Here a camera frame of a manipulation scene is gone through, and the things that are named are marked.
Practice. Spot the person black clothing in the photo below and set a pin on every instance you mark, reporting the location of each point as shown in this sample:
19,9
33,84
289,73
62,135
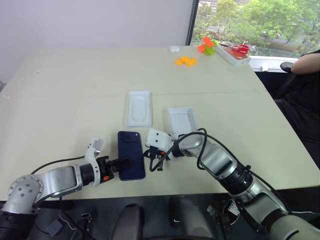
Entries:
300,110

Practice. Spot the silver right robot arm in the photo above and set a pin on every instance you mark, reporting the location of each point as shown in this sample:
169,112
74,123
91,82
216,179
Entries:
217,162

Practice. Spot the white box with orange print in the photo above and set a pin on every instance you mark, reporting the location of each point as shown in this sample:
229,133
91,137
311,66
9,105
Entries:
232,58

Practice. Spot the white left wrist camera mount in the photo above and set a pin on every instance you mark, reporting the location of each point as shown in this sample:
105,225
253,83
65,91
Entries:
91,155

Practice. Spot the red round object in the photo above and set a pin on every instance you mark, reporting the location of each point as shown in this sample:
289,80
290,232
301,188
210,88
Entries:
241,49

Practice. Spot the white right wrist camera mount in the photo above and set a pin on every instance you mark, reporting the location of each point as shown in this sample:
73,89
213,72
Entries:
158,140

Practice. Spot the white phone box lid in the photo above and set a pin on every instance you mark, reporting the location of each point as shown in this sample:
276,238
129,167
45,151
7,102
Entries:
182,121

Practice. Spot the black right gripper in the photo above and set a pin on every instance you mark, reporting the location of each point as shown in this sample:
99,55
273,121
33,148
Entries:
154,153

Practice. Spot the person bare forearm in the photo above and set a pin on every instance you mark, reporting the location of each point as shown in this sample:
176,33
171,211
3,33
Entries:
306,65

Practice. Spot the black chair armrest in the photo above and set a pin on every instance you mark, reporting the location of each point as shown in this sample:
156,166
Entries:
286,67

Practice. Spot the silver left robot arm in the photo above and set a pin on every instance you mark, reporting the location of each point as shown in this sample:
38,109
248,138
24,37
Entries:
60,180

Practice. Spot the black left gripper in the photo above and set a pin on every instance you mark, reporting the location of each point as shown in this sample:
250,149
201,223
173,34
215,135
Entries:
106,168

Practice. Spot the green toy block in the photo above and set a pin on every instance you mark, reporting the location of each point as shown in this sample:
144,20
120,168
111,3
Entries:
210,51

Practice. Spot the dark blue smartphone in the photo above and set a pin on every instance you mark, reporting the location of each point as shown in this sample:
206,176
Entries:
132,150

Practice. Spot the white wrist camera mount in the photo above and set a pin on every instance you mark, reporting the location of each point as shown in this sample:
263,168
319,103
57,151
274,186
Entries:
91,155
158,140

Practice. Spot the white earbuds case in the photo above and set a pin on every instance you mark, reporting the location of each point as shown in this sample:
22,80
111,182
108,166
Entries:
174,48

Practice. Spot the black window frame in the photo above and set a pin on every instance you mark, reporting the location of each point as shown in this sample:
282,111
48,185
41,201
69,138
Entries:
192,22

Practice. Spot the dark rounded shape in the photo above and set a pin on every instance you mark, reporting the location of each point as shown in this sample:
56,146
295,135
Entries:
131,222

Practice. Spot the small grey square pad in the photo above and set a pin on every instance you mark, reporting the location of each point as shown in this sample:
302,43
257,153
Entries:
54,227

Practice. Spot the orange toy block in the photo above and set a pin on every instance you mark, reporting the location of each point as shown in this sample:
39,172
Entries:
207,43

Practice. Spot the yellow toy blocks piece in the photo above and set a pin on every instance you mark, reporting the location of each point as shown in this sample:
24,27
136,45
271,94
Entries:
186,61

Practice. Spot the white phone box base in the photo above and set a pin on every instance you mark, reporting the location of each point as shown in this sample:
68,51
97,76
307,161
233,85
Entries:
139,108

